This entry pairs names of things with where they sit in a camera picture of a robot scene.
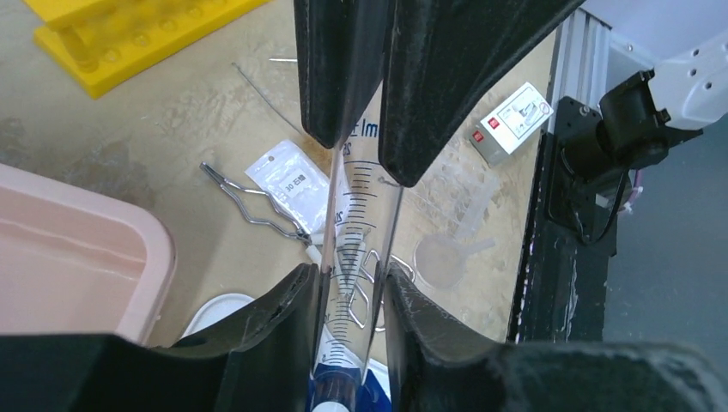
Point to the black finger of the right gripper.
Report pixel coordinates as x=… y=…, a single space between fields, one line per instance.
x=441 y=58
x=340 y=53

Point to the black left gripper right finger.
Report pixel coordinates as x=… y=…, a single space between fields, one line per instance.
x=437 y=363

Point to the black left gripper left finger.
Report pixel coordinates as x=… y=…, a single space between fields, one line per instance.
x=256 y=359

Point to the graduated cylinder with blue base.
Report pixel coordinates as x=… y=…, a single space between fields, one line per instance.
x=357 y=240

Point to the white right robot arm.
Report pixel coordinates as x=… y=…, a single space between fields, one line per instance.
x=646 y=115

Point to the white plastic bin lid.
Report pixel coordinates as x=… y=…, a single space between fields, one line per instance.
x=216 y=309

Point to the small white cardboard box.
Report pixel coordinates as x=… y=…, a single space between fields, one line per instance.
x=500 y=133

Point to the clear plastic well plate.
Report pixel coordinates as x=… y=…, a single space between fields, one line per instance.
x=454 y=193

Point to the small white sachet packet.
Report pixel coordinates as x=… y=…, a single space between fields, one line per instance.
x=296 y=183

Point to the pink plastic bin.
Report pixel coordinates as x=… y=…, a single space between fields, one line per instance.
x=75 y=261

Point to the yellow test tube rack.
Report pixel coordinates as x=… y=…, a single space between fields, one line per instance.
x=101 y=44

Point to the black aluminium base frame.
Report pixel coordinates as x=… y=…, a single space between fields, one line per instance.
x=561 y=290

